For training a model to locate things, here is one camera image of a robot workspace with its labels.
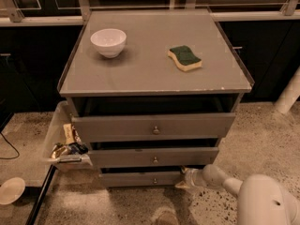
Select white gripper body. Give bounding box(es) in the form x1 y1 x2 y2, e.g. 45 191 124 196
185 168 203 188

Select grey bottom drawer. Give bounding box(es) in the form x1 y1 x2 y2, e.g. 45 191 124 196
99 171 182 188

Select grey drawer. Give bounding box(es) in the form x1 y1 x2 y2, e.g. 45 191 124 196
72 112 235 143
89 147 218 168
99 171 182 188

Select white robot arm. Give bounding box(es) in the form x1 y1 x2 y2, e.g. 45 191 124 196
175 164 300 225

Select grey middle drawer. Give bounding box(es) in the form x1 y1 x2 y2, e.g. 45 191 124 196
89 147 218 168

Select grey top drawer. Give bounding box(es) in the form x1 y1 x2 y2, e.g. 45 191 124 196
72 112 235 143

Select grey drawer cabinet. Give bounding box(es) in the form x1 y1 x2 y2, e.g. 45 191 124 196
59 9 253 175

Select green and yellow sponge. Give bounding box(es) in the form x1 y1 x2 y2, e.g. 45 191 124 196
168 45 203 71

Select beige snack packet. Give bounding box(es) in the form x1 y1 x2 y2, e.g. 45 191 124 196
63 124 76 144

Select gold and dark snack packets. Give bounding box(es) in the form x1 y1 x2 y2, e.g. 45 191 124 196
50 142 88 158

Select white pole at right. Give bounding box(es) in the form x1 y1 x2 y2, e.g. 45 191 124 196
275 67 300 113

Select black floor bar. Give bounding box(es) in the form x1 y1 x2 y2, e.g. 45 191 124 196
25 165 56 225

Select white ceramic bowl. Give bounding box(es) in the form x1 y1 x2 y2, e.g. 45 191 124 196
90 28 127 58

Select metal railing frame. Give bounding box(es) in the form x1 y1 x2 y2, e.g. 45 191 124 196
0 0 300 26

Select black cable on floor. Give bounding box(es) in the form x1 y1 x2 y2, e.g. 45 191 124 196
0 131 21 160

